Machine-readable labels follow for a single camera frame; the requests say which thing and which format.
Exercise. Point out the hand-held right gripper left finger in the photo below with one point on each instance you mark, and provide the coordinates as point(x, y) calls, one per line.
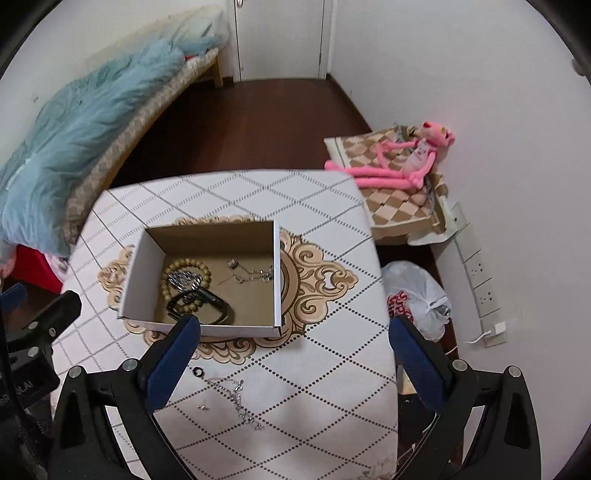
point(173, 364)

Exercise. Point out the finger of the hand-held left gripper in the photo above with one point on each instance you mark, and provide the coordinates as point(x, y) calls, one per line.
point(11, 297)
point(55, 314)

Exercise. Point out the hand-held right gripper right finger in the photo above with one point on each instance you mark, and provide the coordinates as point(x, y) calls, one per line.
point(420, 364)

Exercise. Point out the white cardboard box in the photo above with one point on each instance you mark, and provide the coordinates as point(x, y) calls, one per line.
point(249, 304)

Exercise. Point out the red box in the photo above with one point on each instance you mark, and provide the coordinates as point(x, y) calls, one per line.
point(32, 267)

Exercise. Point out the white plastic bag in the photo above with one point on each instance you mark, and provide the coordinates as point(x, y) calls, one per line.
point(415, 286)

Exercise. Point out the white diamond-patterned tablecloth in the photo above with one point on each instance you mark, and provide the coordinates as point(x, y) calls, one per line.
point(323, 369)

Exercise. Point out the brown checkered cushion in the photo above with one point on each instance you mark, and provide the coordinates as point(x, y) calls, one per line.
point(397, 212)

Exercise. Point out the bed with patterned mattress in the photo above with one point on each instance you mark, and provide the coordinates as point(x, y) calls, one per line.
point(121, 143)

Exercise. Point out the pink plush toy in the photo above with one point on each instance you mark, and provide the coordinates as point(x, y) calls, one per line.
point(397, 177)

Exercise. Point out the light blue fluffy blanket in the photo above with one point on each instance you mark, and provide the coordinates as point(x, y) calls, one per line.
point(92, 120)

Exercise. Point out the pale blue gauze cloth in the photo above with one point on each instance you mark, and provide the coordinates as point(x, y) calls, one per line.
point(198, 32)

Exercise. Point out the white door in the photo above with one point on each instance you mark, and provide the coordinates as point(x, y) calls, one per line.
point(281, 37)

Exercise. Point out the white wall socket strip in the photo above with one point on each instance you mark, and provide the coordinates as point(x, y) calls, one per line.
point(480, 277)

